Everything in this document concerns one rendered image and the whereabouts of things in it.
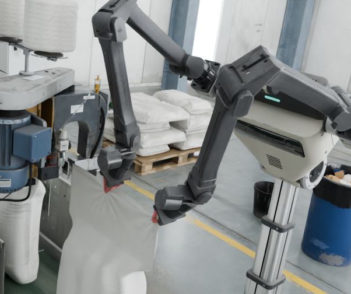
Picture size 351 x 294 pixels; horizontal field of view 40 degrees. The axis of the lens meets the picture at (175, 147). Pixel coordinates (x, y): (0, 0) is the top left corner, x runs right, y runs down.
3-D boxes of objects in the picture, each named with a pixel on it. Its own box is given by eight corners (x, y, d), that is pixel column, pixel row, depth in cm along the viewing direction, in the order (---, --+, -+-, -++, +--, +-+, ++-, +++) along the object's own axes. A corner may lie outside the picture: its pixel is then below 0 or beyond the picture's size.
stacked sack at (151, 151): (171, 153, 496) (172, 142, 492) (139, 159, 465) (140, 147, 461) (130, 133, 538) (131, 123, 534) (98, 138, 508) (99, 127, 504)
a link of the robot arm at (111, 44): (126, 15, 137) (102, 11, 144) (111, 20, 134) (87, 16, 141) (146, 144, 158) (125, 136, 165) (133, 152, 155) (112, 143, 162)
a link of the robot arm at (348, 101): (366, 115, 133) (355, 102, 136) (357, 100, 126) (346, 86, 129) (337, 135, 136) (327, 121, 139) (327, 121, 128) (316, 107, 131)
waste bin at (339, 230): (370, 256, 373) (394, 180, 352) (340, 278, 337) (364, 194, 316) (315, 230, 404) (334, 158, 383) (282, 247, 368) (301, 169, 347)
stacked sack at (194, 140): (223, 146, 547) (225, 133, 542) (182, 154, 500) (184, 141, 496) (195, 135, 574) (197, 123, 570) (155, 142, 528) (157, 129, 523)
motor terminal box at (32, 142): (52, 161, 153) (53, 127, 150) (32, 171, 144) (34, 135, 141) (30, 155, 155) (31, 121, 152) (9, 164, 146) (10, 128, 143)
